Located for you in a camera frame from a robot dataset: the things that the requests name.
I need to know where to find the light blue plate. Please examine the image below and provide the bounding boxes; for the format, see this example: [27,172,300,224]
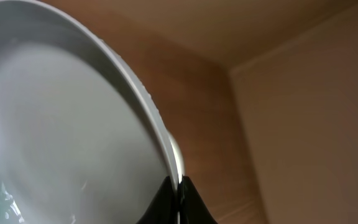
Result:
[0,1,180,223]

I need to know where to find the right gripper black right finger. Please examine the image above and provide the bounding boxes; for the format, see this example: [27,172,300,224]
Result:
[178,176,218,224]

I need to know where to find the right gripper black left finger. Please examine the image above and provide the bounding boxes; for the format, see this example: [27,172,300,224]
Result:
[137,177,177,224]

